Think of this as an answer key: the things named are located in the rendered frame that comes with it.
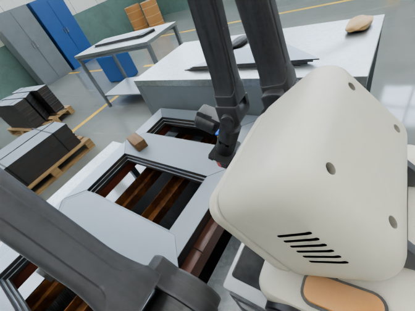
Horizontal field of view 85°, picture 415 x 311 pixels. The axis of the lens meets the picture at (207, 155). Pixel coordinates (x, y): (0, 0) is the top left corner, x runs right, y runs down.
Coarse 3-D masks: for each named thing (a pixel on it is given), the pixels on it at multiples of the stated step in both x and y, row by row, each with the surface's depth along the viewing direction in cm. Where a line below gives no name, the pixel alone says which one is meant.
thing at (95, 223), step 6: (108, 204) 98; (114, 204) 97; (102, 210) 97; (108, 210) 96; (114, 210) 94; (96, 216) 95; (102, 216) 94; (108, 216) 93; (90, 222) 94; (96, 222) 93; (102, 222) 92; (84, 228) 92; (90, 228) 91; (96, 228) 90
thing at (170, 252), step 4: (172, 240) 76; (168, 244) 75; (172, 244) 75; (168, 248) 74; (172, 248) 74; (176, 248) 73; (164, 252) 74; (168, 252) 73; (172, 252) 73; (176, 252) 72; (164, 256) 73; (168, 256) 72; (172, 256) 72; (176, 256) 71; (172, 260) 71
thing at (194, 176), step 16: (160, 128) 140; (128, 160) 125; (144, 160) 117; (112, 176) 119; (192, 176) 99; (80, 192) 111; (96, 192) 113; (192, 240) 76; (16, 272) 91; (16, 288) 87; (16, 304) 78
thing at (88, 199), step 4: (84, 196) 107; (88, 196) 106; (92, 196) 106; (96, 196) 105; (80, 200) 106; (84, 200) 105; (88, 200) 104; (92, 200) 104; (76, 204) 105; (80, 204) 104; (84, 204) 103; (88, 204) 102; (72, 208) 104; (76, 208) 103; (80, 208) 102; (84, 208) 101; (68, 212) 102; (72, 212) 102; (76, 212) 101; (80, 212) 100; (68, 216) 101; (72, 216) 100; (76, 216) 99
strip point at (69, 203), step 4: (88, 192) 109; (76, 196) 109; (80, 196) 108; (68, 200) 109; (72, 200) 108; (76, 200) 107; (64, 204) 107; (68, 204) 107; (72, 204) 106; (64, 208) 105; (68, 208) 105; (64, 212) 103
